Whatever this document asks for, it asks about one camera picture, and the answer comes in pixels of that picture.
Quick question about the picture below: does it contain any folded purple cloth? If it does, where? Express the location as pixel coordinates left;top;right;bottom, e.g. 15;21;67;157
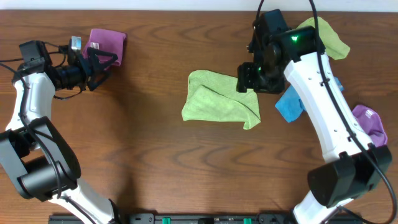
83;29;127;67

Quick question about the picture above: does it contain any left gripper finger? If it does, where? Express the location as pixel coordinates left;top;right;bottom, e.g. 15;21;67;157
87;70;111;91
87;47;118;72

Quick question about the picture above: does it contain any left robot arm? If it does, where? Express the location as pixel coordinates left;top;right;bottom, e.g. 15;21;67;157
1;37;126;223

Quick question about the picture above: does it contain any blue cloth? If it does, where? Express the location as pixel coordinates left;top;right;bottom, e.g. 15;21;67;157
274;76;345;123

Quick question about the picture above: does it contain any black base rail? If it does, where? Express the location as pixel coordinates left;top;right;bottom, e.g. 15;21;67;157
48;212;363;224

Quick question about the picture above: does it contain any large green cloth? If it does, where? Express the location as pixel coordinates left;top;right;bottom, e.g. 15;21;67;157
182;70;261;130

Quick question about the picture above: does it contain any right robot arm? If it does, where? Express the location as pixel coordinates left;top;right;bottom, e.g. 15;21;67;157
237;9;392;223

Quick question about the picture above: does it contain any crumpled green cloth top right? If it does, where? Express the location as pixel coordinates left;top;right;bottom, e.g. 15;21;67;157
295;16;351;61

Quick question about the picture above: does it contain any crumpled purple cloth right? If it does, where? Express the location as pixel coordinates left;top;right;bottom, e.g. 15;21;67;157
352;105;388;147

